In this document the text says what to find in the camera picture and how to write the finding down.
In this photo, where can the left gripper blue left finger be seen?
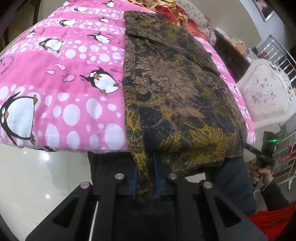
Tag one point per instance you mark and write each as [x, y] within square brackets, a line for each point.
[87, 212]

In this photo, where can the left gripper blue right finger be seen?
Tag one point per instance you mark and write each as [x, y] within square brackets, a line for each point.
[197, 211]

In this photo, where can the dark floral patterned garment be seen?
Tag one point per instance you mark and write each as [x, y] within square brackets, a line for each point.
[177, 105]

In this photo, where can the dark sleeved right forearm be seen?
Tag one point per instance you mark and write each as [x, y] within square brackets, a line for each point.
[273, 197]

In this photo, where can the person's right hand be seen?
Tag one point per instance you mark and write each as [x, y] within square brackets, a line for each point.
[261, 177]

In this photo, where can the white upholstered chair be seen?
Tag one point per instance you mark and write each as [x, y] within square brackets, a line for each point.
[267, 93]

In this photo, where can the dark carved wooden headboard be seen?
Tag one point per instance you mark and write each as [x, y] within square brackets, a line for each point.
[235, 63]

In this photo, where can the metal stair railing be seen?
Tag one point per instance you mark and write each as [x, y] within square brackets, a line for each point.
[272, 50]

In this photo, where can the pink penguin blanket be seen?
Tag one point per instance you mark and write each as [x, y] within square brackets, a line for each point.
[61, 80]

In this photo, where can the red orange floral quilt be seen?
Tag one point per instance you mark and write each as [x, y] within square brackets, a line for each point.
[177, 15]

